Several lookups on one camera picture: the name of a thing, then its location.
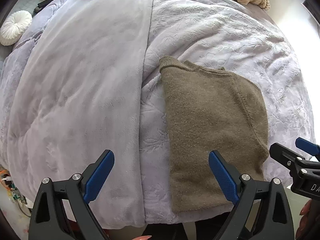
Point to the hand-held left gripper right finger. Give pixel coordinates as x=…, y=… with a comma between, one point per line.
x=222, y=177

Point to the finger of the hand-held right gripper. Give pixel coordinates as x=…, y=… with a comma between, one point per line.
x=282, y=155
x=308, y=146

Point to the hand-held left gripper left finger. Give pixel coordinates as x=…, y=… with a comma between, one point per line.
x=98, y=177

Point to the olive brown knit sweater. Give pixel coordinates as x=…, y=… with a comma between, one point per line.
x=207, y=117

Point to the person's right hand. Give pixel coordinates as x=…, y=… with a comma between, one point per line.
x=310, y=222

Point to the person's left hand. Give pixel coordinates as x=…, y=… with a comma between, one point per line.
x=143, y=238

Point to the white power strip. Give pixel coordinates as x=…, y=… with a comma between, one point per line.
x=17, y=192

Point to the lavender plush blanket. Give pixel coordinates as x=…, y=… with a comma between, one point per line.
x=87, y=80

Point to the round white pleated pillow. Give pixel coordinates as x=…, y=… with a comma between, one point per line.
x=15, y=26

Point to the dark cloth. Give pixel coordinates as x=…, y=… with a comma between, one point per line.
x=45, y=5

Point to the grey quilted headboard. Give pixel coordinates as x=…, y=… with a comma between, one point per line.
x=27, y=1

